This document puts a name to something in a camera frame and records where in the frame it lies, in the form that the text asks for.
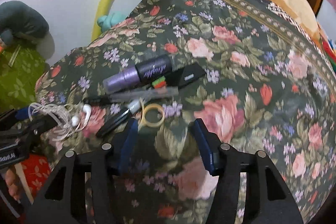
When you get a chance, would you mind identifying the white earphone cable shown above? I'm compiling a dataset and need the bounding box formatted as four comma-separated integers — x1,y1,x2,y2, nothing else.
27,101,93,142

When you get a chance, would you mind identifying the yellow rubber band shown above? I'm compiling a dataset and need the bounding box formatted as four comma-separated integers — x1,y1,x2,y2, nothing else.
138,98,165,130

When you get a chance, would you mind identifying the black marker pen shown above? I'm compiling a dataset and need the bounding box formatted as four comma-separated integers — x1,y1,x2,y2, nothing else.
96,100,141,139

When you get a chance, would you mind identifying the red patterned cloth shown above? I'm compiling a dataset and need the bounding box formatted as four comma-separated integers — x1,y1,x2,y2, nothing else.
15,154,51,203

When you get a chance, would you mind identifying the green leaf pattern bag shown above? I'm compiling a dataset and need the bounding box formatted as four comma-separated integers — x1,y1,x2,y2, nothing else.
1,39,46,113

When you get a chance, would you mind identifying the black rectangular cosmetic box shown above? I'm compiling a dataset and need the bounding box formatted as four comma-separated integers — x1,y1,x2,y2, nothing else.
151,63,206,89

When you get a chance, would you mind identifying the purple cosmetic spray bottle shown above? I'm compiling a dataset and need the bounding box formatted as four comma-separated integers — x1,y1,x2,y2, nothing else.
102,55,172,94

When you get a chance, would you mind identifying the floral dark green bedspread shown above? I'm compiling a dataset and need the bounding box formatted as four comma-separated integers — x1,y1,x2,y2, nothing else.
35,0,335,223

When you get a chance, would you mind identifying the dark teal pillow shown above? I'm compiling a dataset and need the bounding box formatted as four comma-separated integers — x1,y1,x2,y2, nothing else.
0,1,49,47

